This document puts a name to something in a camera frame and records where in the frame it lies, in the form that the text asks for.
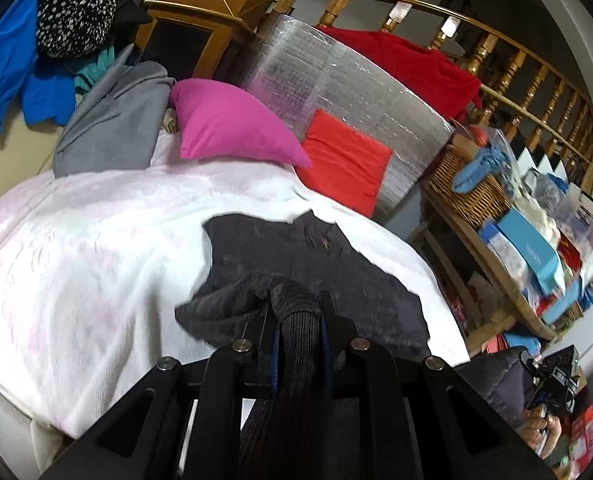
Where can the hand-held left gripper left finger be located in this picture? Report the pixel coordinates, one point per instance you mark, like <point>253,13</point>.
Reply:
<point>272,355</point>

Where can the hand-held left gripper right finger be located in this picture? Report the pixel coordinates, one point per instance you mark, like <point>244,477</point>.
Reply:
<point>329,355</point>

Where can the dark plaid padded jacket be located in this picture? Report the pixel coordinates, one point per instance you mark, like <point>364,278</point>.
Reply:
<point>376,300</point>

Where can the person's right hand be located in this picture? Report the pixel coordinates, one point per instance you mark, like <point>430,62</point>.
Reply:
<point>539,427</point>

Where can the red box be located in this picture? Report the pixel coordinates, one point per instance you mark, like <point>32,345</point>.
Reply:
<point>589,425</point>

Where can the light blue box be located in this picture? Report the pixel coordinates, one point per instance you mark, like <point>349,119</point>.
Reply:
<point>531,255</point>

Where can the wooden shelf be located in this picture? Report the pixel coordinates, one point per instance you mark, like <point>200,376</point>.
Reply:
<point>476,260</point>

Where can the clear plastic bag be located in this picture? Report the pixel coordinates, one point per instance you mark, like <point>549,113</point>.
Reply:
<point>551,187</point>

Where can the white blanket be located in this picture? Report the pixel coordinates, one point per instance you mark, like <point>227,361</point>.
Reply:
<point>101,270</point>

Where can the wicker basket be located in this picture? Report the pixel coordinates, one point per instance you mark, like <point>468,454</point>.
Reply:
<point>476,200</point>

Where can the red cushion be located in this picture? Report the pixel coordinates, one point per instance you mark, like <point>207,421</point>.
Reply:
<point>346,160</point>

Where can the blue cloth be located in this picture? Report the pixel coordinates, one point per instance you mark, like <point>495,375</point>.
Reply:
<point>481,165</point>

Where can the pink cushion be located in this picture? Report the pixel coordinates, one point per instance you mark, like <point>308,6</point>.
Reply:
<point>231,125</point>

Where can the silver foil insulation sheet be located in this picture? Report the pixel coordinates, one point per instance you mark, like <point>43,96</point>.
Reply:
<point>356,80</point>

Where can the grey garment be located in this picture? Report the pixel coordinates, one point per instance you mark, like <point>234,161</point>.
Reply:
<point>111,115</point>

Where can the wooden railing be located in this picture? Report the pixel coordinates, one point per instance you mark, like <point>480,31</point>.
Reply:
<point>526,75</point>

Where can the red cloth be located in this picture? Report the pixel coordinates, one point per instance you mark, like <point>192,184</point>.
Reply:
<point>416,65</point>

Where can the wooden framed dark panel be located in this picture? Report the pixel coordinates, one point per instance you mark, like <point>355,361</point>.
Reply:
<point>176,45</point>

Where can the teal garment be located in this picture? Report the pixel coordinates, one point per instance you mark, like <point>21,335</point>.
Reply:
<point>94,72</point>

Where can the black white spotted garment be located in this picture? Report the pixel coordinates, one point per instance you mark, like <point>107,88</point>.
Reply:
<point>76,5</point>

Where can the blue garment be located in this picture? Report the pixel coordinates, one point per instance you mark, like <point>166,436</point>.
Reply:
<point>6,45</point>

